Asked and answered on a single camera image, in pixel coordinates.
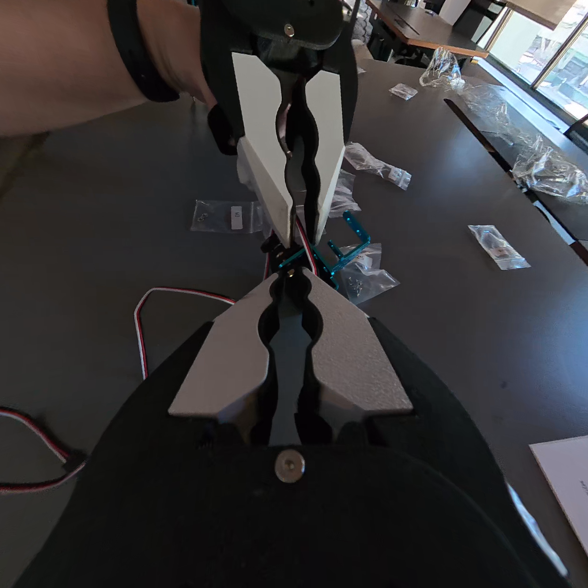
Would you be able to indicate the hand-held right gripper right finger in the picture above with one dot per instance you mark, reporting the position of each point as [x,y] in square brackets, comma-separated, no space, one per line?
[358,367]

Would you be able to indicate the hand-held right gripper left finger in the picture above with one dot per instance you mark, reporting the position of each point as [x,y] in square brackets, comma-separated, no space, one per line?
[220,367]

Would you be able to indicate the dark grey desk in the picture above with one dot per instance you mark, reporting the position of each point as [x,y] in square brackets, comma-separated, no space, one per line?
[459,321]

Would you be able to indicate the small clear bag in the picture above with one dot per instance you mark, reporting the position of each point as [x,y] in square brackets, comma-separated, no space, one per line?
[498,248]

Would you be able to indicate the black wristband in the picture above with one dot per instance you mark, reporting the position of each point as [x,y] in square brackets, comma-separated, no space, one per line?
[138,59]

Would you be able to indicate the servo with blue bracket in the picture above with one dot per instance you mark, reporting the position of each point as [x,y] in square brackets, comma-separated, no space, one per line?
[333,266]

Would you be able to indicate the clear plastic screw bag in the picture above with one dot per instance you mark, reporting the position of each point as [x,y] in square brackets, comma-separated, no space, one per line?
[372,280]
[344,193]
[216,216]
[403,91]

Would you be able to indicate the crumpled clear plastic film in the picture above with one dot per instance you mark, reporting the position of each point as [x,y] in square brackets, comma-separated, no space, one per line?
[546,170]

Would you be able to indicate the person's left hand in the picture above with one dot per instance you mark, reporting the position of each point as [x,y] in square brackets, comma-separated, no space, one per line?
[179,36]

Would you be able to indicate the instruction booklet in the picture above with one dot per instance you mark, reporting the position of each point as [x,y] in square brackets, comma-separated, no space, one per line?
[565,477]

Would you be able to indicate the long clear screw bag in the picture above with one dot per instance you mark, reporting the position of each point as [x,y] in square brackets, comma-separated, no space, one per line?
[376,165]

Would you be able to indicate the wooden table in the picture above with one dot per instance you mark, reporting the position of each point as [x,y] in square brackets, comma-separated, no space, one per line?
[427,30]

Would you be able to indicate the person's left forearm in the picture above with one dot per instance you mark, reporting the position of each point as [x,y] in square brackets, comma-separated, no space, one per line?
[55,59]

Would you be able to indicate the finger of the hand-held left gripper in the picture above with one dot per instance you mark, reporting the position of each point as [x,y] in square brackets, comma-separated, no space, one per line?
[257,128]
[330,128]

